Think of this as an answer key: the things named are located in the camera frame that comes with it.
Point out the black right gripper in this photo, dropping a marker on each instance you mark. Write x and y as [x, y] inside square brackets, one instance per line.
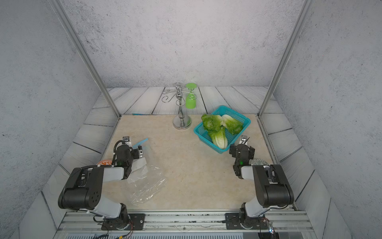
[234, 150]

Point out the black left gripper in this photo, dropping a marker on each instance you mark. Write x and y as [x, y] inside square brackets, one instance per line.
[136, 155]

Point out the clear zipper bag blue seal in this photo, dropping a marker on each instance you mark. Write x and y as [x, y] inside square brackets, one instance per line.
[147, 177]

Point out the chinese cabbage dark green leafy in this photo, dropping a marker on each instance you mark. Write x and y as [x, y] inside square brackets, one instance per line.
[212, 122]

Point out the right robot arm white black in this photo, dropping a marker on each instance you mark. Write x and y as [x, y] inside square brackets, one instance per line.
[272, 188]

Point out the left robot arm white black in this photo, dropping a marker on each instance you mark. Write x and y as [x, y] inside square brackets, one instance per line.
[83, 189]

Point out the chinese cabbage right in basket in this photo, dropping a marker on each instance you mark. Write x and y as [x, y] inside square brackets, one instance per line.
[232, 125]

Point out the chinese cabbage front pale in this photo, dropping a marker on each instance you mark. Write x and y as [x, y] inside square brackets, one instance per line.
[218, 138]

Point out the orange patterned bowl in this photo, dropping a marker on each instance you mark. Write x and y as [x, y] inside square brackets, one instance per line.
[106, 162]

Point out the teal plastic basket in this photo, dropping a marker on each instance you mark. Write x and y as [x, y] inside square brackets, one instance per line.
[222, 110]

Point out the silver metal cup stand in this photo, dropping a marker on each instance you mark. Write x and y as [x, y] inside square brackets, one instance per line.
[182, 121]

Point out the green plastic cup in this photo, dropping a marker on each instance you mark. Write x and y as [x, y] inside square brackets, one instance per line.
[191, 98]

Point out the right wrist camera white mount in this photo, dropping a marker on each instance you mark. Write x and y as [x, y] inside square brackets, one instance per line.
[244, 139]

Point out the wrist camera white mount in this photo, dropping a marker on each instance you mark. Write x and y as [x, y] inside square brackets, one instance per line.
[244, 139]
[127, 141]

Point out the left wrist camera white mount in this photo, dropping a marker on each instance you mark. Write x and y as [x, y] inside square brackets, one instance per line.
[127, 141]

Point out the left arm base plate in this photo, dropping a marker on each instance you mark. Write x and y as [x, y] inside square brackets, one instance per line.
[126, 222]

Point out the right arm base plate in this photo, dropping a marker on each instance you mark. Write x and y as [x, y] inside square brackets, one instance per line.
[235, 221]

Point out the aluminium rail frame front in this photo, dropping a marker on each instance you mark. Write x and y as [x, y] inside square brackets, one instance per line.
[202, 224]

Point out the left aluminium corner post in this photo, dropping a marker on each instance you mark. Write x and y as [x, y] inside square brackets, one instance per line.
[69, 29]

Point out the aluminium corner post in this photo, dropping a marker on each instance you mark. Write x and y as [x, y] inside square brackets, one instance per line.
[306, 7]
[69, 29]

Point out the right aluminium corner post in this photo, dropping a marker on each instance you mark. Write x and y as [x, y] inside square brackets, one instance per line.
[306, 7]

